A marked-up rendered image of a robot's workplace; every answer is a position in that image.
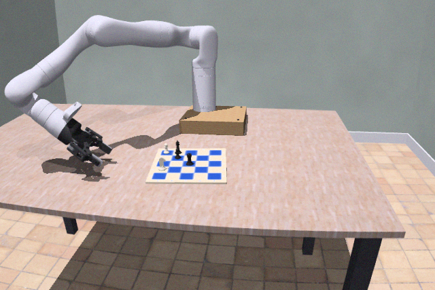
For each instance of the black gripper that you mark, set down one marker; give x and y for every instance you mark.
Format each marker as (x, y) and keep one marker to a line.
(71, 135)

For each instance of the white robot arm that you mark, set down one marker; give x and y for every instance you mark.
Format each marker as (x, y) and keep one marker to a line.
(107, 32)

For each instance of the blue and cream chessboard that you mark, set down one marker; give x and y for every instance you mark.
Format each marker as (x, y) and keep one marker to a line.
(209, 167)

